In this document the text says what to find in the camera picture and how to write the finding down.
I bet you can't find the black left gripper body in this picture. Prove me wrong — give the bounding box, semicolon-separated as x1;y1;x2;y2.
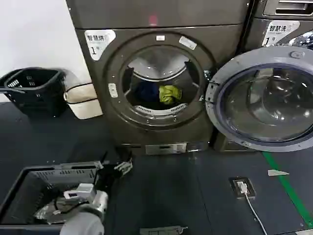
93;163;121;194

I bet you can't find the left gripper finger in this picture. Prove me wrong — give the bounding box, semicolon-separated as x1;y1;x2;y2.
117;156;134;176
113;149;130;172

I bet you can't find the grey crumpled cloth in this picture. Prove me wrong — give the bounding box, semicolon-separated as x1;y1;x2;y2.
33;195;74;225

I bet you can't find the grey floor socket plate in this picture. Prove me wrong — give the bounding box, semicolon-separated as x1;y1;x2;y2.
139;226;188;235

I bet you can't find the blue garment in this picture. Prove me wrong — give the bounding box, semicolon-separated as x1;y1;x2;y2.
134;81;161;103

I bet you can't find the white cushioned bag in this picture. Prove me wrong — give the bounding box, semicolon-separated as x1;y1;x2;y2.
63;69;104;120

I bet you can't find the yellow-green garment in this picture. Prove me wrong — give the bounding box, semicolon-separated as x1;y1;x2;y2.
158;84;183;104

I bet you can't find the dark grey laundry basket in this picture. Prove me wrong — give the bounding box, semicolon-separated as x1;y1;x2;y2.
0;161;105;230

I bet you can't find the black plastic laundry basket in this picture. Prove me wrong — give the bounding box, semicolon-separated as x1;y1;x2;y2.
0;68;68;117

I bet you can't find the black floor socket box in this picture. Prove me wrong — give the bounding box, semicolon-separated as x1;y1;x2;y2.
228;176;257;199

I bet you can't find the grey triangular floor sticker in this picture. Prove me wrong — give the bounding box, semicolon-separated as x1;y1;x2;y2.
267;169;290;177

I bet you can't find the grey front-load dryer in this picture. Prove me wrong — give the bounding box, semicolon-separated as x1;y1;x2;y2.
65;0;250;156

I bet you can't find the round glass dryer door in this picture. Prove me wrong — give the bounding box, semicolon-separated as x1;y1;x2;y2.
204;46;313;153

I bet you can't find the green floor tape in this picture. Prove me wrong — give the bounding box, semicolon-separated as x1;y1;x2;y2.
262;151;313;227

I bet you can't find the grey dryer with label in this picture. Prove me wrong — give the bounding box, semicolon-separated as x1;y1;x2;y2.
212;0;313;151

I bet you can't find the white power cable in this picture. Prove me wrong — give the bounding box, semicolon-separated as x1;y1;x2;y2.
243;192;270;235

